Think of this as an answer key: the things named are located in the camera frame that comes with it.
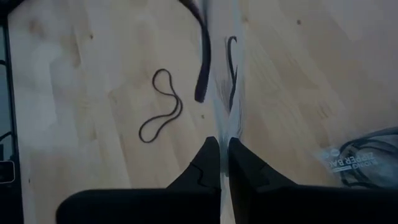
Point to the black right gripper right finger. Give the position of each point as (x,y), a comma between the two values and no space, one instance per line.
(280,205)

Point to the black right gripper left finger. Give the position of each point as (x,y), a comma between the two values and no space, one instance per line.
(186,205)

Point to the black rubber bands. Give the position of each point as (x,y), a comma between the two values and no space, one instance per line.
(342,147)

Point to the brown rubber bands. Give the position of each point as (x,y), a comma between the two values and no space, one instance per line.
(179,107)

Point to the black aluminium table frame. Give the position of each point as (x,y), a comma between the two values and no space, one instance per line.
(11,205)

